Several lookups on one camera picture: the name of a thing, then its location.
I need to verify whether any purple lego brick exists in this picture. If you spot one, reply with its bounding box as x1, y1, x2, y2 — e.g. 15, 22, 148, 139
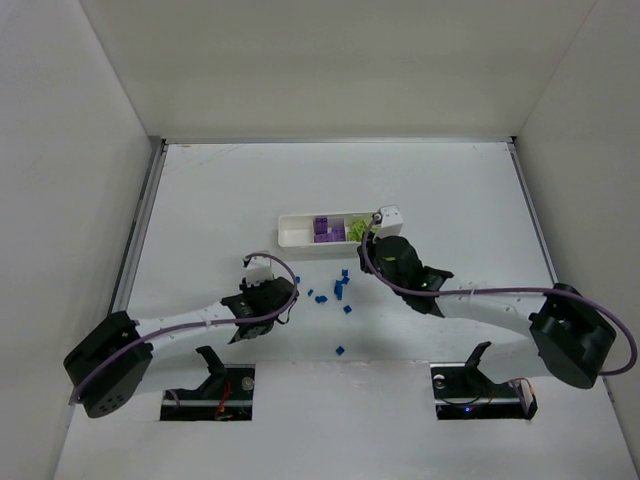
314, 227, 346, 243

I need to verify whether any purple curved studded lego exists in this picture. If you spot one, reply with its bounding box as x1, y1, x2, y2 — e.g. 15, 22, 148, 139
313, 216, 328, 236

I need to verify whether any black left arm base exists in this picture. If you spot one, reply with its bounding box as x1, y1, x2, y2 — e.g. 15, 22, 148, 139
159, 346, 256, 423

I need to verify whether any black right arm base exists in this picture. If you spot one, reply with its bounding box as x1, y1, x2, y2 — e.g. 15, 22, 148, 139
430, 342, 538, 421

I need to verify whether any green lego brick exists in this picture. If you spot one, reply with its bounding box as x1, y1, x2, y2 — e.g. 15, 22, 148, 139
347, 219, 369, 242

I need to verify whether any large blue curved lego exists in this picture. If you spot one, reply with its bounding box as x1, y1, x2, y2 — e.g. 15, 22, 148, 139
333, 276, 350, 301

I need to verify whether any white three-compartment container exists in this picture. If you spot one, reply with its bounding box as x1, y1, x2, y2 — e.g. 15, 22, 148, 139
277, 211, 373, 258

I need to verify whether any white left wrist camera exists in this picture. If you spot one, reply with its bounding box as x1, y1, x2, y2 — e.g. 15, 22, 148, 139
243, 255, 274, 287

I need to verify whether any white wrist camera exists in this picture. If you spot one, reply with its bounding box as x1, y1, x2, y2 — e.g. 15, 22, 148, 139
373, 205, 404, 239
243, 255, 274, 287

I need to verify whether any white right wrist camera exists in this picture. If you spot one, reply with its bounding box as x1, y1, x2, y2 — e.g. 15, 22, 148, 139
373, 205, 404, 239

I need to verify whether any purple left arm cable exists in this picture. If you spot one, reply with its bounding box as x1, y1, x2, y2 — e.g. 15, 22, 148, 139
69, 252, 300, 406

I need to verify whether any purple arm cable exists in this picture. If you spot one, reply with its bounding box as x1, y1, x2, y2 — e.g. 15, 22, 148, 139
362, 212, 640, 376
69, 252, 300, 406

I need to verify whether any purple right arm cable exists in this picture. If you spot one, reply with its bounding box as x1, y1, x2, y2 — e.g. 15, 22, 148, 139
362, 212, 640, 376

